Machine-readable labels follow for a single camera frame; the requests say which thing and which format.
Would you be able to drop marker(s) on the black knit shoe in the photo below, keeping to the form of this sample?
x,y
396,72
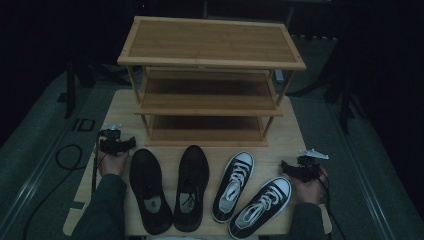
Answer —
x,y
148,190
191,186

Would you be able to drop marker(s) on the small grey box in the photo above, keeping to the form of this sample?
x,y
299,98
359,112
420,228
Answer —
x,y
279,76

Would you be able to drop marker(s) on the wooden shoe rack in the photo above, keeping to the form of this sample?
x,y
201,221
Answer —
x,y
210,83

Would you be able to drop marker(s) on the black metal stand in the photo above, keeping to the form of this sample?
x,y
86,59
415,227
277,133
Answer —
x,y
346,106
70,90

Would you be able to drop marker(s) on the grey tape strip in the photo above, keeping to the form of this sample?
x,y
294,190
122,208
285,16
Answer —
x,y
77,205

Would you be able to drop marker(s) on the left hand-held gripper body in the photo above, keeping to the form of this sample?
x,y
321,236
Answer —
x,y
111,143

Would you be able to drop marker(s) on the black and white sneaker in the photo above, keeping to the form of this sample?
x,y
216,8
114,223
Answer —
x,y
261,208
233,186

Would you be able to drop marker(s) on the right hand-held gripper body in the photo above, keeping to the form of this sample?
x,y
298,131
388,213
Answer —
x,y
308,168

